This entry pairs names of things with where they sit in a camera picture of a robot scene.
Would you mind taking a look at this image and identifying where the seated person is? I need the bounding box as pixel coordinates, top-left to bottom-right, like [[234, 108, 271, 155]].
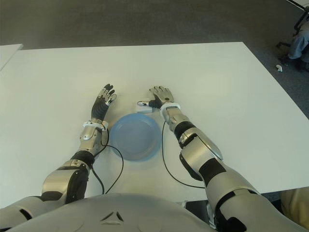
[[288, 24, 309, 72]]

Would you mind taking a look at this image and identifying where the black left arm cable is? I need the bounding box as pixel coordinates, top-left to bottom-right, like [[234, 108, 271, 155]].
[[89, 127, 124, 195]]

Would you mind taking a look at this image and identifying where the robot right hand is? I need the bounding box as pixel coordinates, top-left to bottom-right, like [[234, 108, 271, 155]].
[[137, 85, 175, 109]]

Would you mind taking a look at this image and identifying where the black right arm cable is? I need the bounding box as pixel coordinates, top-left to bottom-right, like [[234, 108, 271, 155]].
[[161, 120, 206, 189]]

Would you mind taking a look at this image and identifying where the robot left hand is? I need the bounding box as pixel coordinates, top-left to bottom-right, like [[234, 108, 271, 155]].
[[91, 83, 118, 121]]

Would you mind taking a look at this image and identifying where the white table edge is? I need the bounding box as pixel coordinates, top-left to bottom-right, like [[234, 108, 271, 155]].
[[286, 0, 309, 12]]

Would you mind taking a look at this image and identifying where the beige fabric object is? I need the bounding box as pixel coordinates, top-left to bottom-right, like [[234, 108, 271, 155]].
[[280, 187, 309, 225]]

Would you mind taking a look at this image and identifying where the white charger block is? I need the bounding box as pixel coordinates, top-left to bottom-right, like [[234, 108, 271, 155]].
[[135, 100, 155, 114]]

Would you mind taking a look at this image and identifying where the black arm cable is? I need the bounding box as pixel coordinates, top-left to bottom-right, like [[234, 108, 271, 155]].
[[89, 127, 124, 195], [161, 120, 206, 189]]

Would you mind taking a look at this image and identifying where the grey robot torso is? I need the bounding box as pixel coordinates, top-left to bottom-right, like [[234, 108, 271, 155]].
[[7, 192, 213, 232]]

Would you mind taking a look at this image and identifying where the blue plastic plate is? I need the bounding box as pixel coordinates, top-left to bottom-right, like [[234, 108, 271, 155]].
[[110, 113, 160, 162]]

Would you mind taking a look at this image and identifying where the neighbouring white table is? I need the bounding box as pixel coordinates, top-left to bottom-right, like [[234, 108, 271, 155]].
[[0, 43, 24, 71]]

